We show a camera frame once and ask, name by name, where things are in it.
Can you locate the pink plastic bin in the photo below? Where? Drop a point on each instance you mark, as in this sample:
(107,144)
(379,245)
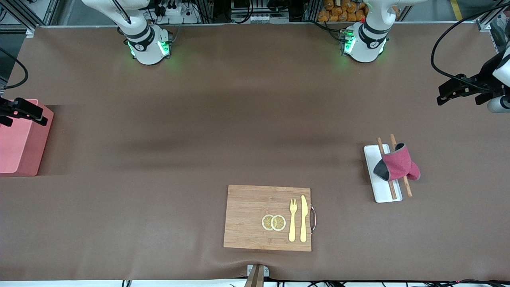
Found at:
(20,147)

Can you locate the brown wooden post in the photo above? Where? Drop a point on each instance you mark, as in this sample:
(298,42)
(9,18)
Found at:
(255,279)

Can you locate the white rectangular tray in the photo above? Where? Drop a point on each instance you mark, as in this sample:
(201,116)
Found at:
(380,191)

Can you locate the wooden cutting board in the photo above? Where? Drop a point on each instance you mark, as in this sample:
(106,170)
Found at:
(251,215)

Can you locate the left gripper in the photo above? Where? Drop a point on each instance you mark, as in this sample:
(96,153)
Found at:
(483,78)

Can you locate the brown wooden chopstick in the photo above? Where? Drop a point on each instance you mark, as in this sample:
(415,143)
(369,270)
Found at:
(380,145)
(408,189)

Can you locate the yellow fork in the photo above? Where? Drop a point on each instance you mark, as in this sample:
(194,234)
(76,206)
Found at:
(292,227)

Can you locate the orange snack packets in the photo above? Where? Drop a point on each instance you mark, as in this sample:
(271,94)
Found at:
(338,12)

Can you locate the aluminium frame post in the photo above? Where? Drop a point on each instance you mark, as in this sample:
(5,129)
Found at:
(484,24)
(30,32)

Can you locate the pink and grey cloth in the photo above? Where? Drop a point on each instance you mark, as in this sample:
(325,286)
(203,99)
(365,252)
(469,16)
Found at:
(398,163)

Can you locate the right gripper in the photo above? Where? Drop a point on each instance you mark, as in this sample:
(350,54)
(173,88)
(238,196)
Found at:
(16,107)

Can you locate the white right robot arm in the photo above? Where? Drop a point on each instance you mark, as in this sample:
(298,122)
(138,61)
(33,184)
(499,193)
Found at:
(148,52)

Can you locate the white power strip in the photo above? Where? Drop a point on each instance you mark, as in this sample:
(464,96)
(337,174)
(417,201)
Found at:
(175,12)

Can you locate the grey metal bracket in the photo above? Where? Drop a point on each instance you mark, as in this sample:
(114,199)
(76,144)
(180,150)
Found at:
(265,272)

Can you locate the lemon slice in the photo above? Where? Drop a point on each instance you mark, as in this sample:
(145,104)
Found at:
(266,222)
(279,223)

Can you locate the grey socket strip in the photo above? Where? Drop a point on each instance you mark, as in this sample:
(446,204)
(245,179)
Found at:
(259,18)

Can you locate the yellow knife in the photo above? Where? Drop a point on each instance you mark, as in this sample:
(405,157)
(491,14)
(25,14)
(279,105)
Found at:
(303,219)

